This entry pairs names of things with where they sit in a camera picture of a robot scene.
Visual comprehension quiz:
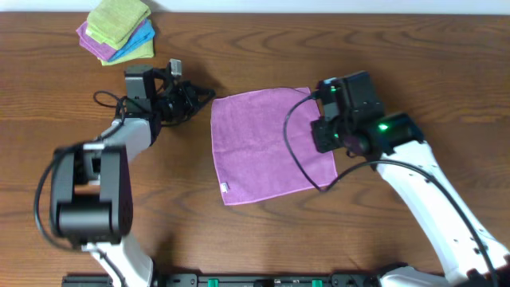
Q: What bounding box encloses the purple microfiber cloth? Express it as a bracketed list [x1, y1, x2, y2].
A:
[210, 88, 338, 206]

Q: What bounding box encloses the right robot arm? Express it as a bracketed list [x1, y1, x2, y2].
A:
[312, 71, 509, 286]

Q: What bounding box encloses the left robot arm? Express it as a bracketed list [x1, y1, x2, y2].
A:
[49, 59, 216, 286]

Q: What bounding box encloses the bottom green folded cloth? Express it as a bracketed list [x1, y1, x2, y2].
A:
[100, 40, 155, 66]

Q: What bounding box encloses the green folded cloth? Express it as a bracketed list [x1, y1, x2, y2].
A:
[100, 40, 155, 66]
[85, 0, 151, 50]

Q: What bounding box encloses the blue folded cloth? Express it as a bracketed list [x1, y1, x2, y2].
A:
[108, 19, 155, 63]

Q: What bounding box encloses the top green folded cloth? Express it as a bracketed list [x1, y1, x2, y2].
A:
[85, 0, 151, 50]

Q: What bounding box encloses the purple folded cloth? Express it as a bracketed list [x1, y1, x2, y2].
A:
[76, 22, 122, 61]

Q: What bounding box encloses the right black camera cable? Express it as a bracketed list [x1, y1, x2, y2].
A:
[283, 90, 501, 287]

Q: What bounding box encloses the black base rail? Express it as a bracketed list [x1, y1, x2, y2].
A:
[61, 270, 383, 287]

